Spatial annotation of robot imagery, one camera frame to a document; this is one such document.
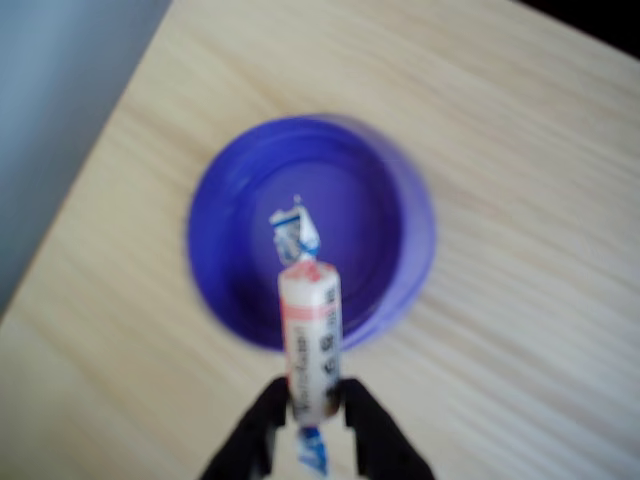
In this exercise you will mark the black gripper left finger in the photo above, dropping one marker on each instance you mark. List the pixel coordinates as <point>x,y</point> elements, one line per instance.
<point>250,435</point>

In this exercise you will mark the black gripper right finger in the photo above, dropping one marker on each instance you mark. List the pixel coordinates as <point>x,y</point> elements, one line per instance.
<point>380,435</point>

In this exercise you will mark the white candy roll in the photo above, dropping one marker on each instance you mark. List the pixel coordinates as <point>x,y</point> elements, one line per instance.
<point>310,320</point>

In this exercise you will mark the purple plastic bowl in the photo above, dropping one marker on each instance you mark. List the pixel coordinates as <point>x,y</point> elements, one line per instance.
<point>240,240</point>

